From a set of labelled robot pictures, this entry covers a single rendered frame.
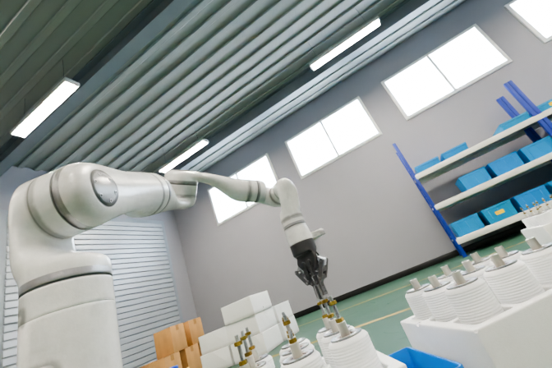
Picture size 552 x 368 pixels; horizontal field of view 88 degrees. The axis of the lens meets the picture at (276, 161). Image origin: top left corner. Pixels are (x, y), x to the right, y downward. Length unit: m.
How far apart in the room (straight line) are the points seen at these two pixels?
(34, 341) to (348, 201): 5.69
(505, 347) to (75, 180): 0.82
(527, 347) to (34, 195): 0.90
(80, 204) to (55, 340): 0.14
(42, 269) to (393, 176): 5.67
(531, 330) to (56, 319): 0.83
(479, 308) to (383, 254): 4.96
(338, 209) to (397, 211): 1.09
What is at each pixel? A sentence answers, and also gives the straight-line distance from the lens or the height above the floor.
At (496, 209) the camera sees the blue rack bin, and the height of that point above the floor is 0.40.
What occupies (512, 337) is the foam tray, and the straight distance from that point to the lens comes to 0.84.
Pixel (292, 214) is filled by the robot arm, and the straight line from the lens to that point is 0.89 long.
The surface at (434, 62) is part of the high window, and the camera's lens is 6.55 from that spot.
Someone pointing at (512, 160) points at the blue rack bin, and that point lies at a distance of 5.22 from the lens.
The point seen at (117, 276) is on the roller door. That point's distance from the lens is 6.61.
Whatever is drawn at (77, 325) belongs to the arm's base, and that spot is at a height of 0.42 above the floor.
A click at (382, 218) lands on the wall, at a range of 5.78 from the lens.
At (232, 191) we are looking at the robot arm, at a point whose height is 0.69.
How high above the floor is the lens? 0.37
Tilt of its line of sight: 25 degrees up
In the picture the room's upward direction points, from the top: 23 degrees counter-clockwise
